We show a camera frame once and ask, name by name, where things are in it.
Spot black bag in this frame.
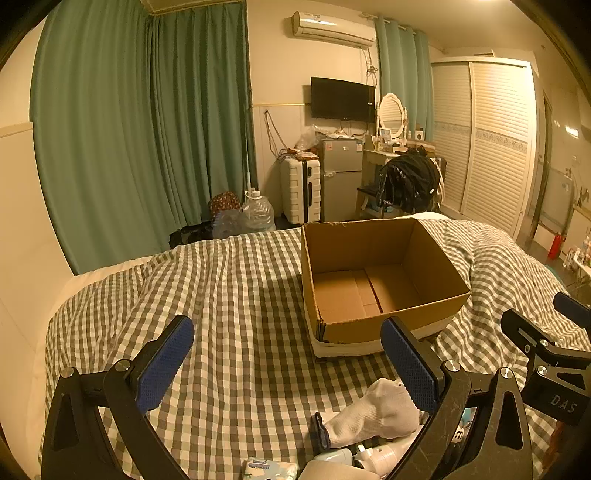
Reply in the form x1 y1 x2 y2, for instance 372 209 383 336
168 224 215 248

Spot white suitcase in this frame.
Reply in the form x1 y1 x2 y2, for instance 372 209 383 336
281 157 322 225

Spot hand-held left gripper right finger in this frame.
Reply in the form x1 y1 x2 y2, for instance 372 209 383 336
380 315 539 480

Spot wall cables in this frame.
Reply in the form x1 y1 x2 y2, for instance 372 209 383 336
263 109 290 160

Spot oval white vanity mirror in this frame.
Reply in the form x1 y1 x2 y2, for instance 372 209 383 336
378 92 410 141

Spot large clear water jug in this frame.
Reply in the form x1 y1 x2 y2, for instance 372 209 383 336
241 188 277 234

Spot clear empty water bottle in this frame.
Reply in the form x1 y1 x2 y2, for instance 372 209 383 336
212 210 243 240

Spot white louvered wardrobe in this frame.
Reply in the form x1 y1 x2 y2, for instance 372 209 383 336
429 58 542 239

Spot white air conditioner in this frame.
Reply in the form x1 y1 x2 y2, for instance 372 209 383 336
291 10 376 48

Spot thin white pole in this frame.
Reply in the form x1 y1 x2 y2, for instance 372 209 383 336
246 104 256 195

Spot green curtain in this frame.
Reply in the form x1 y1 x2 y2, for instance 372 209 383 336
30 0 158 276
148 2 256 234
375 16 435 145

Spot blue white tissue pack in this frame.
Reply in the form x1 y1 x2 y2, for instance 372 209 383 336
242 457 299 480

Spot cream dressing table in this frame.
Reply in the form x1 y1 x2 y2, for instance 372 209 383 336
355 147 437 219

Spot brown cardboard box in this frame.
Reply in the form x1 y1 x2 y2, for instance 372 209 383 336
300 218 472 358

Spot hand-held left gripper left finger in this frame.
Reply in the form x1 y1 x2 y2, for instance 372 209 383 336
41 315 195 480

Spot white sock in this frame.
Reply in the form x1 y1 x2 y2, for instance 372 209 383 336
314 378 422 452

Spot clear plastic bag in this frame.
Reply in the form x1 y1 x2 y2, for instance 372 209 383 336
295 124 324 155

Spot silver small fridge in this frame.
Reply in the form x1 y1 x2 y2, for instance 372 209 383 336
318 137 365 222

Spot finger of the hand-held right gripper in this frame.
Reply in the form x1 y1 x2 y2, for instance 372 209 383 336
501 308 561 365
553 292 591 325

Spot black wall television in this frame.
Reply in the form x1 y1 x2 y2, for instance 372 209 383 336
310 76 376 124

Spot white plastic bottle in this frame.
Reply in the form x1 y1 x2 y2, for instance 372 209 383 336
353 434 422 474

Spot brown patterned bag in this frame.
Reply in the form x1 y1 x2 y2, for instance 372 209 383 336
208 191 242 217

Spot white rounded case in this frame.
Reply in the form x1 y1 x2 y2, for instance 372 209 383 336
318 450 354 468

